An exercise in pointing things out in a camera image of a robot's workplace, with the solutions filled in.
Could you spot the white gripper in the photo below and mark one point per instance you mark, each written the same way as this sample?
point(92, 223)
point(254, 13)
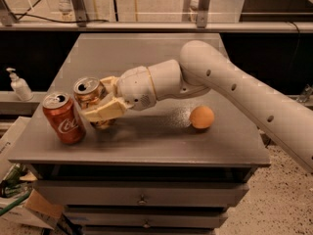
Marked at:
point(135, 86)

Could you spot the orange soda can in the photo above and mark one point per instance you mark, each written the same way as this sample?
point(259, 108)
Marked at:
point(88, 92)

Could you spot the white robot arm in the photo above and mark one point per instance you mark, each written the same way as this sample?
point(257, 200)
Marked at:
point(200, 68)

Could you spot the red coke can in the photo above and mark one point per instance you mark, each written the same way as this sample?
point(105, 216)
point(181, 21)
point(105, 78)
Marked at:
point(60, 111)

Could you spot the grey drawer cabinet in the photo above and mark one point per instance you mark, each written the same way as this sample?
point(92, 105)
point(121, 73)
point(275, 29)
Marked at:
point(155, 145)

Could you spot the orange fruit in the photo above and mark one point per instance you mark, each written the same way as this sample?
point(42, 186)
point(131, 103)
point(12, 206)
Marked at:
point(201, 117)

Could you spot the white pump dispenser bottle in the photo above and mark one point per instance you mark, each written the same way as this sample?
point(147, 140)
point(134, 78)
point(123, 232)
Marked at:
point(19, 86)

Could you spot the top drawer with knob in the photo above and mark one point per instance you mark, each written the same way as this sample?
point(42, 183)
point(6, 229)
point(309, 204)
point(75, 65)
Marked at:
point(142, 194)

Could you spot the drawer with knob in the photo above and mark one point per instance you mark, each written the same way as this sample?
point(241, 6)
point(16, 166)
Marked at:
point(142, 194)
point(147, 217)

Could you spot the cardboard box with clutter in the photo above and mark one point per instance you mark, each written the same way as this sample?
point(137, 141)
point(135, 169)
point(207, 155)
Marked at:
point(27, 205)

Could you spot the metal railing frame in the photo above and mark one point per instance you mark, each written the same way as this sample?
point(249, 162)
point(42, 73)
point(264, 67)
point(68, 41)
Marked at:
point(219, 16)

